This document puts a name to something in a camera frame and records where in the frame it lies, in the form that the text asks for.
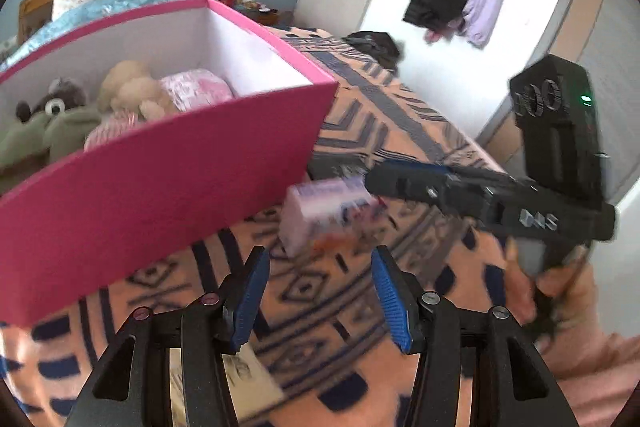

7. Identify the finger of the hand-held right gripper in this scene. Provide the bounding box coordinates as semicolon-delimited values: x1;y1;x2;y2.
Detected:
384;158;530;188
365;166;507;228

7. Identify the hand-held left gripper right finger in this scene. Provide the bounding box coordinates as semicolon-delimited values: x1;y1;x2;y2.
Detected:
371;245;581;427

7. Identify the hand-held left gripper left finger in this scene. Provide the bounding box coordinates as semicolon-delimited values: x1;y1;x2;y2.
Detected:
62;246;273;427

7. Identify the beige packet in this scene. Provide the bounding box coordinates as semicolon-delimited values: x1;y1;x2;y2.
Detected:
170;347;286;427

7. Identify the pink cardboard box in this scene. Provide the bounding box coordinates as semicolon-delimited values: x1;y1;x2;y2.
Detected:
0;0;341;327

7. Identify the pink floral drawstring pouch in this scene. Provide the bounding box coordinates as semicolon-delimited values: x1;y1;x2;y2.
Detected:
159;68;236;112

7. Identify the pink knit teddy bear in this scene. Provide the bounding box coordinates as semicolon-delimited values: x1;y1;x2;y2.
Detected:
84;109;151;152

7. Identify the cream fluffy plush bear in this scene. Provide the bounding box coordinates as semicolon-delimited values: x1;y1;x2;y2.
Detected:
97;60;178;120

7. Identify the green frog plush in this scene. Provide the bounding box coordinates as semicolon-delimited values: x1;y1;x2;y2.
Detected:
0;104;103;180

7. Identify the brown bear plush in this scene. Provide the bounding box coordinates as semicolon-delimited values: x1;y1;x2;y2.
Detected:
15;77;91;118

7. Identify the person's right forearm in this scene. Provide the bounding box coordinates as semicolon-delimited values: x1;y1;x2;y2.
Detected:
540;331;640;427

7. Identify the person's right hand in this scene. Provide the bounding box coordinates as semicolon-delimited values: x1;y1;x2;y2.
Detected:
502;239;602;349

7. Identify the orange patterned blanket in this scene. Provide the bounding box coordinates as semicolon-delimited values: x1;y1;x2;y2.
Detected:
0;24;640;427

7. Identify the black bag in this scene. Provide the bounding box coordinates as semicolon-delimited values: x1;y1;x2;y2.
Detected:
342;31;407;70

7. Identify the sliding wardrobe door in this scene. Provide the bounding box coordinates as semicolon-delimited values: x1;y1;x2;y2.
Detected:
475;0;640;208

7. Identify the wooden nightstand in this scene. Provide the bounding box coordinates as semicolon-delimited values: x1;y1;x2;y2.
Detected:
260;9;296;28

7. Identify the wooden bed with blue duvet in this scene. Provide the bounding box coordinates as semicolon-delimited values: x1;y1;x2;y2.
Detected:
0;0;201;72

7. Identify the white patterned pillow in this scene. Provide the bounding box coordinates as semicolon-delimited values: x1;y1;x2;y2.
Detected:
51;0;107;20

